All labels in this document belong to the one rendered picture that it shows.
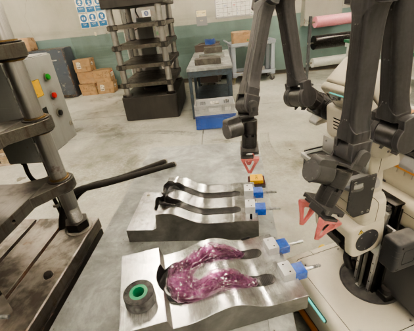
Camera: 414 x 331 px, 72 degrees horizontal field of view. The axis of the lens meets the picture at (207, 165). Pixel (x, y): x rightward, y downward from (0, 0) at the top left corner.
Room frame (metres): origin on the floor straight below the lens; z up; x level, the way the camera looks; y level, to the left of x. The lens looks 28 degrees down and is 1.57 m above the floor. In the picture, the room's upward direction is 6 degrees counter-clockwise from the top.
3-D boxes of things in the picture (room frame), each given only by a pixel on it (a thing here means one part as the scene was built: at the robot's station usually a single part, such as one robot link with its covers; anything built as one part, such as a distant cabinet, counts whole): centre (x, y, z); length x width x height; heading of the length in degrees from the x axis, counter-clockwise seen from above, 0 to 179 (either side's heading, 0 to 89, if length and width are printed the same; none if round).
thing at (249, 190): (0.97, -0.20, 0.89); 0.13 x 0.05 x 0.05; 83
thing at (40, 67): (1.26, 0.74, 0.74); 0.31 x 0.22 x 1.47; 173
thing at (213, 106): (4.20, -0.21, 0.28); 0.61 x 0.41 x 0.15; 85
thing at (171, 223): (0.96, 0.07, 0.87); 0.50 x 0.26 x 0.14; 83
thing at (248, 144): (0.98, -0.17, 1.12); 0.10 x 0.07 x 0.07; 173
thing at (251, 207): (0.87, -0.19, 0.89); 0.13 x 0.05 x 0.05; 81
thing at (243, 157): (0.96, -0.16, 1.05); 0.07 x 0.07 x 0.09; 83
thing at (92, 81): (7.31, 2.44, 0.42); 0.86 x 0.33 x 0.83; 85
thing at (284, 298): (0.60, 0.03, 0.86); 0.50 x 0.26 x 0.11; 100
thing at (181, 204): (0.95, 0.06, 0.92); 0.35 x 0.16 x 0.09; 83
